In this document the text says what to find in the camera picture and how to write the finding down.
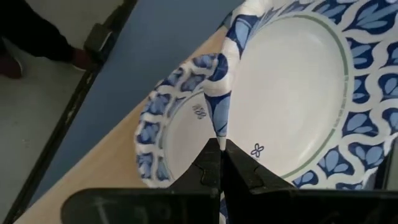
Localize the person's dark shoes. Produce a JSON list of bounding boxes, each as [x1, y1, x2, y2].
[[0, 0, 91, 80]]

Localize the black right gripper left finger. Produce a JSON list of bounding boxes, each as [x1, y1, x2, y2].
[[60, 138, 223, 224]]

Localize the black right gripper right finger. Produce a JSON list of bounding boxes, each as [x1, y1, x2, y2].
[[222, 139, 398, 224]]

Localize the blue patterned paper bowl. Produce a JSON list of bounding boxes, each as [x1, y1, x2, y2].
[[134, 52, 231, 189], [203, 0, 398, 224]]

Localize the black table frame rail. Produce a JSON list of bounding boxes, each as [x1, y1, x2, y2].
[[2, 0, 139, 224]]

